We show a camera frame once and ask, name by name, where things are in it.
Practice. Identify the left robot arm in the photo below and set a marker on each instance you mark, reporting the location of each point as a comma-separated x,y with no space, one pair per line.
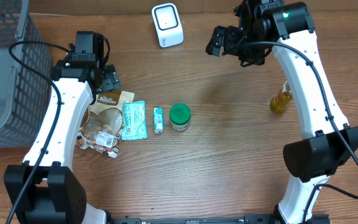
43,189

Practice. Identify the teal white snack packet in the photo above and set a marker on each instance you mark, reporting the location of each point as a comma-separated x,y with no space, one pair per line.
135,127

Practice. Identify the green lid white jar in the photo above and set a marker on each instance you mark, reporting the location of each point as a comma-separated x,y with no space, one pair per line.
180,116

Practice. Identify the grey plastic mesh basket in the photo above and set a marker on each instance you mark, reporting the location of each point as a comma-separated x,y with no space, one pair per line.
23,94

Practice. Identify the white barcode scanner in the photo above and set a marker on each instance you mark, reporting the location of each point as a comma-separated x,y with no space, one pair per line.
167,25

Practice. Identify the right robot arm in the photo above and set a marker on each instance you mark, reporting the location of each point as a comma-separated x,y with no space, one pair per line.
328,141

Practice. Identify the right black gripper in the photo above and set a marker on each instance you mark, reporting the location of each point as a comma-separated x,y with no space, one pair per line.
232,38

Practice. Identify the yellow liquid bottle silver cap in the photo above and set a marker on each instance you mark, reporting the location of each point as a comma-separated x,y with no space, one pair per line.
279,102

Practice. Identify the small teal white packet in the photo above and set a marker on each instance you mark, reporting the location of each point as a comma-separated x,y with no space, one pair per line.
158,120

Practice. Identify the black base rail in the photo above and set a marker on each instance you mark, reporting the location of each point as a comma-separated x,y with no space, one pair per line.
191,221

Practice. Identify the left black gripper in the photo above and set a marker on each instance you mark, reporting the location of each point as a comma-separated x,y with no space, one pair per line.
111,78

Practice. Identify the brown snack packet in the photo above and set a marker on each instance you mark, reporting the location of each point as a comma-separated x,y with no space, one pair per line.
103,122

